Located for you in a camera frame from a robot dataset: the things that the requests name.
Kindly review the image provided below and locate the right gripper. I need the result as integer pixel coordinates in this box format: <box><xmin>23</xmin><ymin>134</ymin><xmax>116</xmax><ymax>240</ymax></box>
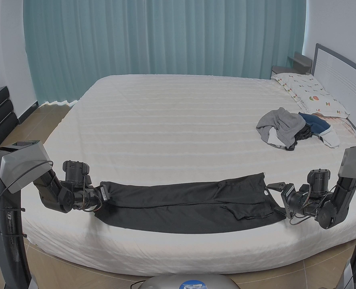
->
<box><xmin>267</xmin><ymin>182</ymin><xmax>309</xmax><ymax>217</ymax></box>

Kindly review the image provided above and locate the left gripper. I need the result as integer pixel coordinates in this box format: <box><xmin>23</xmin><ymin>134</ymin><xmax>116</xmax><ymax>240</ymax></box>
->
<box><xmin>97</xmin><ymin>185</ymin><xmax>112</xmax><ymax>203</ymax></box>

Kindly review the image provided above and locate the black T-shirt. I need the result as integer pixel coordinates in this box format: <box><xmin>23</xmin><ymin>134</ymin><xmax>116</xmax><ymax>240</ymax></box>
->
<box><xmin>94</xmin><ymin>172</ymin><xmax>287</xmax><ymax>234</ymax></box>

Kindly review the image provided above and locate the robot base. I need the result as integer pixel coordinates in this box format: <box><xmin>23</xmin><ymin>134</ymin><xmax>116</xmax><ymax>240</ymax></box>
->
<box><xmin>139</xmin><ymin>275</ymin><xmax>240</xmax><ymax>289</ymax></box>

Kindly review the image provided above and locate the pile of clothes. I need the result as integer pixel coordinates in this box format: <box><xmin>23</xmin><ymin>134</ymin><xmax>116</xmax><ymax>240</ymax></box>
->
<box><xmin>256</xmin><ymin>107</ymin><xmax>341</xmax><ymax>152</ymax></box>

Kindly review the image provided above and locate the bed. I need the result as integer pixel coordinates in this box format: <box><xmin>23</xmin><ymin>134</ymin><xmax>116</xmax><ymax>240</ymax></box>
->
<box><xmin>18</xmin><ymin>43</ymin><xmax>356</xmax><ymax>278</ymax></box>

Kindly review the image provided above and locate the white printed pillow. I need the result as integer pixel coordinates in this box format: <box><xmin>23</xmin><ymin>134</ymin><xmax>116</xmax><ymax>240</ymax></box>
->
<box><xmin>271</xmin><ymin>72</ymin><xmax>351</xmax><ymax>119</ymax></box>

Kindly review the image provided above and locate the grey bedside table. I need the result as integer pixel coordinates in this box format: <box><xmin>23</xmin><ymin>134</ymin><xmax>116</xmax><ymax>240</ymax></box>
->
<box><xmin>271</xmin><ymin>51</ymin><xmax>313</xmax><ymax>77</ymax></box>

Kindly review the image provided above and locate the blue-green curtain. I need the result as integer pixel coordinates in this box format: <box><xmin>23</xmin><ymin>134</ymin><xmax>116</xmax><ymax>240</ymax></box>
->
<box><xmin>23</xmin><ymin>0</ymin><xmax>306</xmax><ymax>106</ymax></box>

